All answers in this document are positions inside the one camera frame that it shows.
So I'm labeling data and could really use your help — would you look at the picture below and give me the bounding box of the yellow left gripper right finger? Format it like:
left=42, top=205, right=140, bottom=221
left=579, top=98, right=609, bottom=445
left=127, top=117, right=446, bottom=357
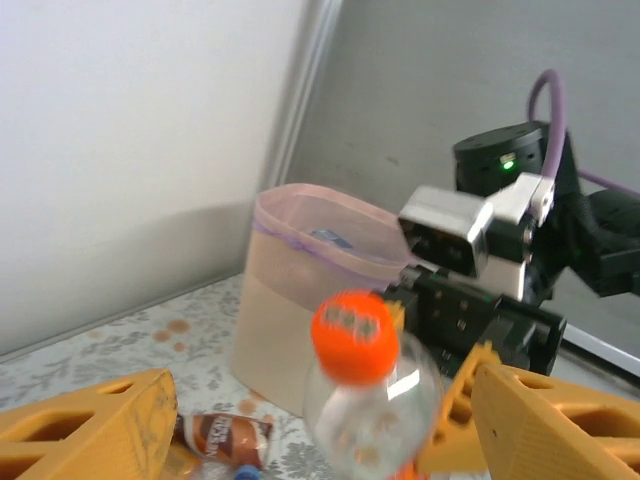
left=472, top=363, right=640, bottom=480

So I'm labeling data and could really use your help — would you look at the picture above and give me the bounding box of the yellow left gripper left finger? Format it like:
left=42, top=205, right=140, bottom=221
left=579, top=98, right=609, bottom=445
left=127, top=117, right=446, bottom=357
left=0, top=368, right=180, bottom=480

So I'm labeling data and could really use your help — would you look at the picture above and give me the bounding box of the clear bottle orange cap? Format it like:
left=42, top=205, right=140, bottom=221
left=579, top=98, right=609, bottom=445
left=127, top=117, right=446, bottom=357
left=302, top=288, right=445, bottom=480

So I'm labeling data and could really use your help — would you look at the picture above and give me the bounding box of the brown Nescafe bottle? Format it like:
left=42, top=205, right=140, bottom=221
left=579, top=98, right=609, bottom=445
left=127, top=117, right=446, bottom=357
left=172, top=412, right=275, bottom=471

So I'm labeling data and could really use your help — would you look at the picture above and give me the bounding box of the pink plastic bin liner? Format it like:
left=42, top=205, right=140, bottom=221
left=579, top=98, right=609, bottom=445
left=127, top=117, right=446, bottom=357
left=252, top=183, right=416, bottom=291

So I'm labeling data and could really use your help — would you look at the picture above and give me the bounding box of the beige slatted plastic bin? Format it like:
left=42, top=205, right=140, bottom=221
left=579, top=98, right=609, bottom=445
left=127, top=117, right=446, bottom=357
left=229, top=183, right=416, bottom=419

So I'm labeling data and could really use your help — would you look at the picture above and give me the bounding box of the floral patterned table mat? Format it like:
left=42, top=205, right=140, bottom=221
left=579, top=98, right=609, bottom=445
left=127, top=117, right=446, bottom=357
left=0, top=274, right=326, bottom=480

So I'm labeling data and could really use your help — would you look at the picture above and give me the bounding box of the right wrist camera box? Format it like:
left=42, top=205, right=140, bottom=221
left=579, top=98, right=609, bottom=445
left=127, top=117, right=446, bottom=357
left=397, top=172, right=557, bottom=304

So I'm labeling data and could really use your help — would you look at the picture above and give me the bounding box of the white window frame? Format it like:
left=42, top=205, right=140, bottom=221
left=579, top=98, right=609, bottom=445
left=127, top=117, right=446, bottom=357
left=562, top=324, right=640, bottom=386

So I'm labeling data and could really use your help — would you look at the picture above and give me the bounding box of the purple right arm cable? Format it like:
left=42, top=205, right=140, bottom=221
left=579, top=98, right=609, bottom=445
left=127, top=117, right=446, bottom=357
left=528, top=68, right=640, bottom=199

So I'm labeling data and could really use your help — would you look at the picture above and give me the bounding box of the aluminium frame post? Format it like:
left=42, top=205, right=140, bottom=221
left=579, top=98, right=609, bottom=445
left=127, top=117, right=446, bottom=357
left=257, top=0, right=346, bottom=194

